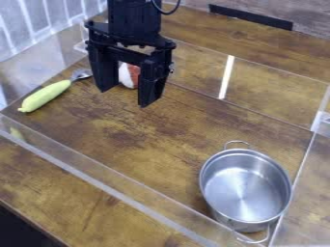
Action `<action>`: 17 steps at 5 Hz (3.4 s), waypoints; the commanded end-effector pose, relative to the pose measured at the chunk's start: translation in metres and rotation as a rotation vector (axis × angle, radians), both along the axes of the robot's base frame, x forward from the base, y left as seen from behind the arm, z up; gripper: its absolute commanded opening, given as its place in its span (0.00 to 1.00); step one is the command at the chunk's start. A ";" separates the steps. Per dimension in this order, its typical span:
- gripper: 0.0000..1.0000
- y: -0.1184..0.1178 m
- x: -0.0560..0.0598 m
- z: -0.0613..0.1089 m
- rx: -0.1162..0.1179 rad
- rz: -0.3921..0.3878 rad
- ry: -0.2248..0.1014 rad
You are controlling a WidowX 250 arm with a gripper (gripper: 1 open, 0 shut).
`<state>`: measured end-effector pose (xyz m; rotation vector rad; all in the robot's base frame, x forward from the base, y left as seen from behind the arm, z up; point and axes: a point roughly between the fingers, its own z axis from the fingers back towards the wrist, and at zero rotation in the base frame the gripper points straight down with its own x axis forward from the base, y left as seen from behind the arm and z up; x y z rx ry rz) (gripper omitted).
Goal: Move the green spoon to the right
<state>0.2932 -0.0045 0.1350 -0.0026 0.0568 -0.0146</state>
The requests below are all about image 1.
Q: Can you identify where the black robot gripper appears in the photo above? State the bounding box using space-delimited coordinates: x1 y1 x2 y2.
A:
85 0 176 108

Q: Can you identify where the red and white toy mushroom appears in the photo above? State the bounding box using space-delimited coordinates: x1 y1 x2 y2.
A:
118 63 140 89

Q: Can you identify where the black strip on table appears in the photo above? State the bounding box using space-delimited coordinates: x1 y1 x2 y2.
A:
208 4 293 31

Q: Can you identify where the stainless steel pot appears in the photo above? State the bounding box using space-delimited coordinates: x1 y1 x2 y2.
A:
199 140 292 245

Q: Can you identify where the clear acrylic barrier wall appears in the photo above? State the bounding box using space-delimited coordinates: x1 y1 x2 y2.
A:
0 16 330 247

